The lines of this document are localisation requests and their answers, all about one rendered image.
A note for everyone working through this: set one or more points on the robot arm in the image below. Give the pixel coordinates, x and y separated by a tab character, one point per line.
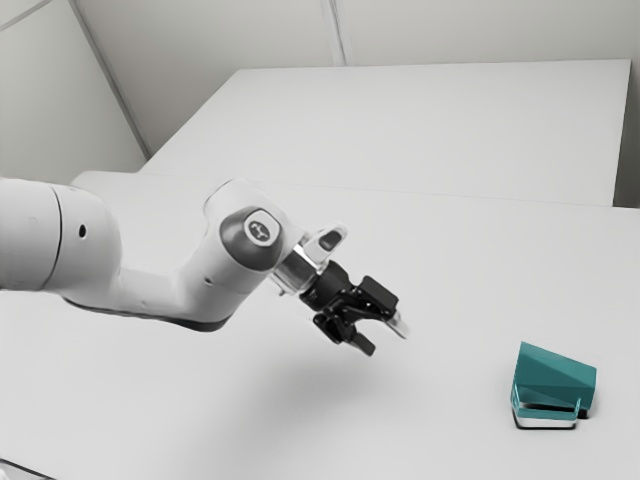
150	280

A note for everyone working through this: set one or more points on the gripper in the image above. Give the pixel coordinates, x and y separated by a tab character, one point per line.
331	285

